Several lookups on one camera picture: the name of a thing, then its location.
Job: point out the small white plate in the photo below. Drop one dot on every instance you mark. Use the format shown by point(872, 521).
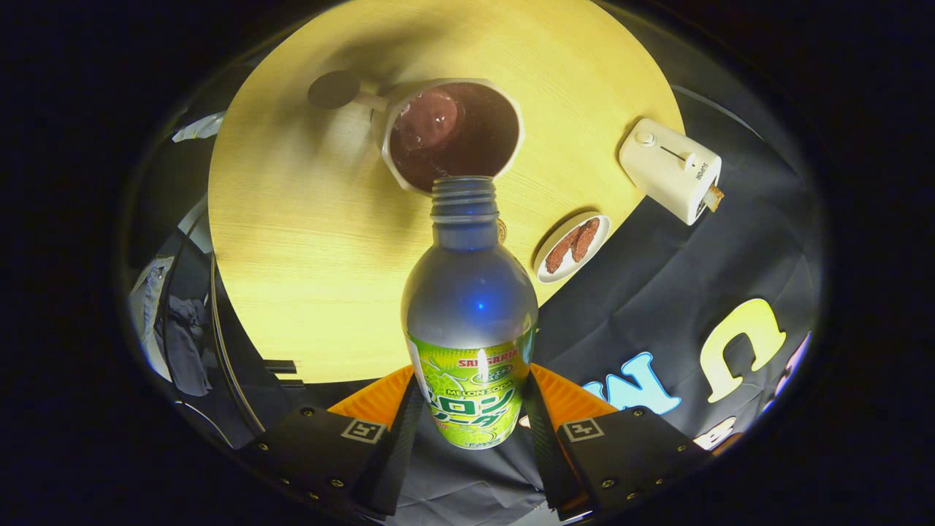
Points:
point(548, 274)

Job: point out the reddish brown juice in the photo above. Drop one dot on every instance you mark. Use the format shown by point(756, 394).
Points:
point(467, 139)

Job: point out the toast slice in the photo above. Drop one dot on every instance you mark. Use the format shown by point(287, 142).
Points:
point(714, 198)

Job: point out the light wooden table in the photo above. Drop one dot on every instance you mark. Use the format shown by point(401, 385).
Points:
point(314, 292)

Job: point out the white paper sheet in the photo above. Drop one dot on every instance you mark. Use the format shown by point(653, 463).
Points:
point(199, 128)

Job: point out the silver bottle with green label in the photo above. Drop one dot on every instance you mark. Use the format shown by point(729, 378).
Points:
point(467, 292)

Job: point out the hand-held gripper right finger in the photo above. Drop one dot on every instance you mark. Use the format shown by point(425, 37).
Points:
point(544, 446)

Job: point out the brown sausage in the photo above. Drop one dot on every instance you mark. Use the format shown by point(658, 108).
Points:
point(561, 255)
point(586, 238)

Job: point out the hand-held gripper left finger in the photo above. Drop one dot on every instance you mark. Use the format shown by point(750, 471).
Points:
point(398, 453)

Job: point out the white toaster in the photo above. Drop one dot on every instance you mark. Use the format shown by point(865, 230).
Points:
point(665, 172)

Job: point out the dark grey clothing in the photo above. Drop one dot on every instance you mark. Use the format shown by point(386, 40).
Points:
point(188, 347)

